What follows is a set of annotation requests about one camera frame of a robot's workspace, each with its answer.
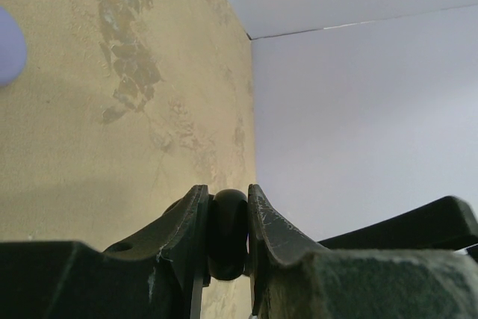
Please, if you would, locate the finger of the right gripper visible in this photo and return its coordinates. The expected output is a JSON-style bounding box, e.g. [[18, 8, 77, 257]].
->
[[317, 196, 477, 251]]

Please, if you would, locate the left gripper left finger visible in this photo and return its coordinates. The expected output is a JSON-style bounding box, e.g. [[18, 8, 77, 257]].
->
[[1, 185, 209, 318]]

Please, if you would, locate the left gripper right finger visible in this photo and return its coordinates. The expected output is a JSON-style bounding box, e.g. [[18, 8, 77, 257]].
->
[[248, 185, 477, 318]]

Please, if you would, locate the black earbud charging case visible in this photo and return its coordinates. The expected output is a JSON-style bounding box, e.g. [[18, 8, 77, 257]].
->
[[164, 188, 251, 282]]

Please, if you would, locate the purple earbud charging case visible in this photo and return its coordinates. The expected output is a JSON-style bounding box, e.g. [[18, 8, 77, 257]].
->
[[0, 7, 27, 87]]

